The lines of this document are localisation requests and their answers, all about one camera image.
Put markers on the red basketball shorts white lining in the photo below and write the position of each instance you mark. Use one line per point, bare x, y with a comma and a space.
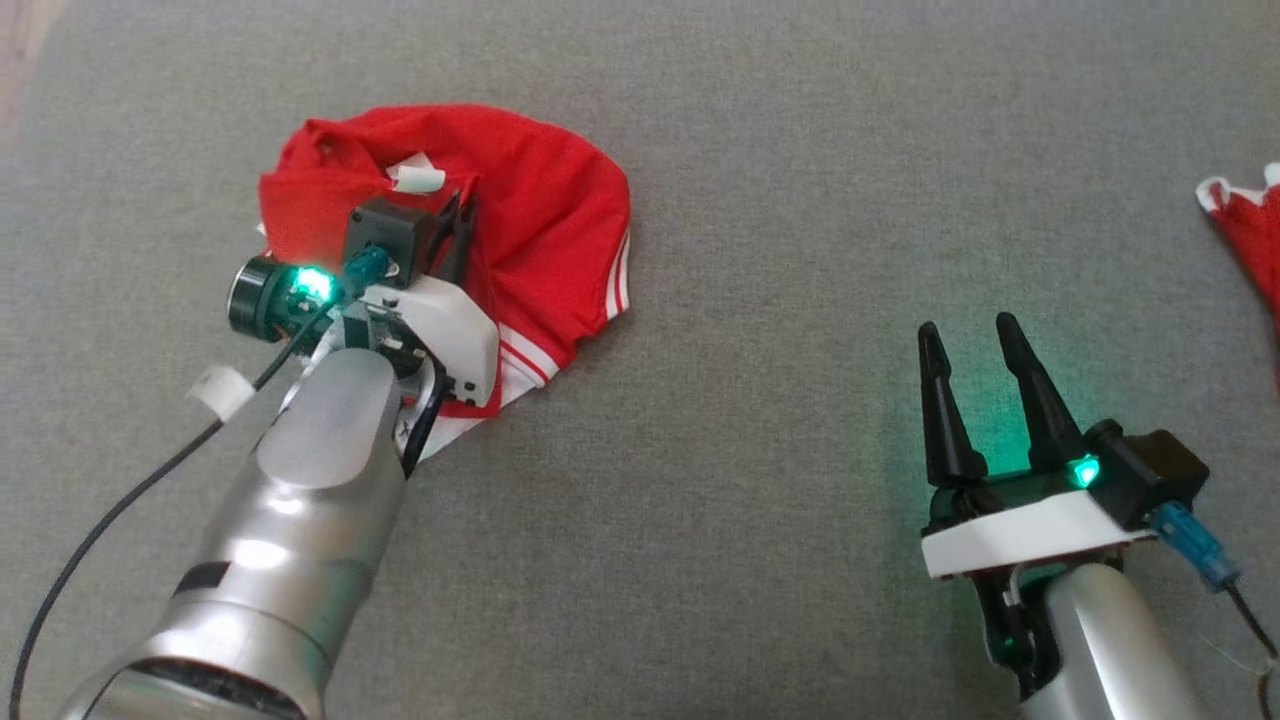
1250, 240

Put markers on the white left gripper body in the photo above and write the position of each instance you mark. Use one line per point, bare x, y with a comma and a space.
450, 330

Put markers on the black left wrist cylinder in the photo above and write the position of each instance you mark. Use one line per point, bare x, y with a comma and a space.
258, 298

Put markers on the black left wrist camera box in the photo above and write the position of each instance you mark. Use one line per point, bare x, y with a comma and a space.
390, 235

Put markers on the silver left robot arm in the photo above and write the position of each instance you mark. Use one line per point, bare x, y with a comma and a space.
290, 520

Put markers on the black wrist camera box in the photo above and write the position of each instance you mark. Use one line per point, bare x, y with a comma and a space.
1150, 475
390, 235

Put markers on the white tape tab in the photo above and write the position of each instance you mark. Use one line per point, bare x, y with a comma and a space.
222, 392

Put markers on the grey fabric sofa seat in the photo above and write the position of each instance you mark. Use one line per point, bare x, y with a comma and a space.
750, 200

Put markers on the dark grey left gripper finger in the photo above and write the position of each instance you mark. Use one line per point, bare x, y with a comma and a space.
448, 235
468, 235

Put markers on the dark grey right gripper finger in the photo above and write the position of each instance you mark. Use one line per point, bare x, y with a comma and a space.
948, 430
1045, 420

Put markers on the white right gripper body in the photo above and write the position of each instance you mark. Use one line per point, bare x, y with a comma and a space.
1020, 530

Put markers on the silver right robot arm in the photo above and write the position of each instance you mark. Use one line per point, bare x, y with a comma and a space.
1110, 640

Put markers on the red basketball jersey white sleeves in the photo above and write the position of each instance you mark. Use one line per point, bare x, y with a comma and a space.
550, 220

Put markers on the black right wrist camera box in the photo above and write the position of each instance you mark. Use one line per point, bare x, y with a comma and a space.
1150, 475

